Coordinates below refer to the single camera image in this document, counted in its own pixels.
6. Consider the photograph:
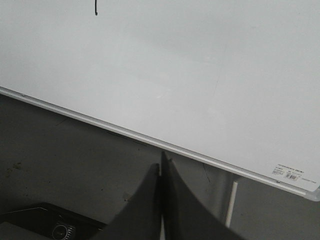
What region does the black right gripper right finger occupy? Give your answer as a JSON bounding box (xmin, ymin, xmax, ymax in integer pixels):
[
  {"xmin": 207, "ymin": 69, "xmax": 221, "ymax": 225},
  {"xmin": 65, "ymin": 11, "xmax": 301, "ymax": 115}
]
[{"xmin": 161, "ymin": 152, "xmax": 243, "ymax": 240}]

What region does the white whiteboard with aluminium frame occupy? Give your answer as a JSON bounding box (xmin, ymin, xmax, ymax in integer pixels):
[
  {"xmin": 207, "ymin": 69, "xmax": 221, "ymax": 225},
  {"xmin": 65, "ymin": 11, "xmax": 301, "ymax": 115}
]
[{"xmin": 0, "ymin": 0, "xmax": 320, "ymax": 201}]

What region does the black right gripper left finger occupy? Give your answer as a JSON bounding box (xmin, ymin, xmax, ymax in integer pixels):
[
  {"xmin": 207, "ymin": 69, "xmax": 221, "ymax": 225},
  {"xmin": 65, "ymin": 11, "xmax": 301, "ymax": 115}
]
[{"xmin": 92, "ymin": 163, "xmax": 162, "ymax": 240}]

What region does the white barcode label sticker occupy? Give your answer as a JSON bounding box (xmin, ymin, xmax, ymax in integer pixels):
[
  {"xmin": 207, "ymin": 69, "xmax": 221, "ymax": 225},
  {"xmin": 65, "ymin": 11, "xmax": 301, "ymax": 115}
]
[{"xmin": 272, "ymin": 167, "xmax": 302, "ymax": 181}]

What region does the black device with round dial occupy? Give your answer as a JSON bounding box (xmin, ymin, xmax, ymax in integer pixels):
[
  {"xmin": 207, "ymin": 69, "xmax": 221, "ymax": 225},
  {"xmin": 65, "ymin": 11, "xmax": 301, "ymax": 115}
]
[{"xmin": 0, "ymin": 202, "xmax": 107, "ymax": 240}]

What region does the white whiteboard stand leg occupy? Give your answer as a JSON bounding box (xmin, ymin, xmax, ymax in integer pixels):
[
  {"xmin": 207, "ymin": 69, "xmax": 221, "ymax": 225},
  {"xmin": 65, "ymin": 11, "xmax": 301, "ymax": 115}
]
[{"xmin": 225, "ymin": 175, "xmax": 241, "ymax": 228}]

